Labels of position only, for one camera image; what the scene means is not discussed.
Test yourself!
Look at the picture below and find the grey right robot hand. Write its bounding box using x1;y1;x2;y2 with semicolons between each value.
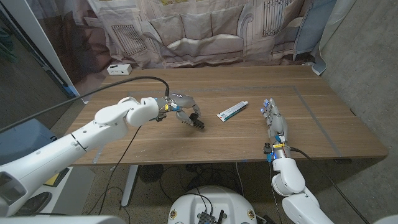
260;97;289;146

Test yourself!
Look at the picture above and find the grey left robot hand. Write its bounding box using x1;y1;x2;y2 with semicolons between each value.
154;92;202;126

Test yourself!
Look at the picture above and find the black claw hair clip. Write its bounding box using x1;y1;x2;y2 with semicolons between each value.
188;113;206;130

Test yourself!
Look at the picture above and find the white green toothpaste tube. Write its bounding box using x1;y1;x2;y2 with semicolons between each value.
216;100;249;123

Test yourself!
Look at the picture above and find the white power box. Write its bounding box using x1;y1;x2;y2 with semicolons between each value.
106;63;133;76

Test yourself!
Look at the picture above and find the printed sofa room backdrop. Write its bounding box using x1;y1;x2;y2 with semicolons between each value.
26;0;338;102

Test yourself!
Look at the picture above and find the round black fan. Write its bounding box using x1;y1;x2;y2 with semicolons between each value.
139;164;165;184

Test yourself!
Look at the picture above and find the white table leg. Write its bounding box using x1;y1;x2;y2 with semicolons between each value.
121;164;139;206

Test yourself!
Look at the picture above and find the blue grey curtain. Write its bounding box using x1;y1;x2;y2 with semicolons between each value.
294;0;357;77

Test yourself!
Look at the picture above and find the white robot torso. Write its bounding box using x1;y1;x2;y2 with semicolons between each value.
167;185;258;224

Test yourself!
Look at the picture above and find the black antenna module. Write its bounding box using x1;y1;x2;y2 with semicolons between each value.
197;209;225;224

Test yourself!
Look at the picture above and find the white partition panel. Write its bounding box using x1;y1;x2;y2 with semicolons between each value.
0;0;88;103

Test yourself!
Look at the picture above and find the blue plastic bin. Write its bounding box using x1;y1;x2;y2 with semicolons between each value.
0;119;58;166

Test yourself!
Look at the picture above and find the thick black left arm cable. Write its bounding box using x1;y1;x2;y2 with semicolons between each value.
0;76;170;134

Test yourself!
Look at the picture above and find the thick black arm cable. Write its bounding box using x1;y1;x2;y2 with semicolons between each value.
290;146;371;224
0;76;170;134

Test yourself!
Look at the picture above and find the thin white hanging cable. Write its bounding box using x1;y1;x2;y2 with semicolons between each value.
235;162;246;196

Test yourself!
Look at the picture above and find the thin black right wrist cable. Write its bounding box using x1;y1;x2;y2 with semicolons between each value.
269;161;282;224

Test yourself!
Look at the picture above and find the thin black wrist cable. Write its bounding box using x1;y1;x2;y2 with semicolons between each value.
85;125;142;224
269;161;282;224

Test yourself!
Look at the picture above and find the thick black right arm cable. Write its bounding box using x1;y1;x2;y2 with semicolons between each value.
290;146;371;224

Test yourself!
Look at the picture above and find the thin black left wrist cable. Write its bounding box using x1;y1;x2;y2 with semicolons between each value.
85;125;142;224

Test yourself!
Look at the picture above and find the black floor cable tangle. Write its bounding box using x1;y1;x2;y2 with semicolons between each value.
158;163;246;205

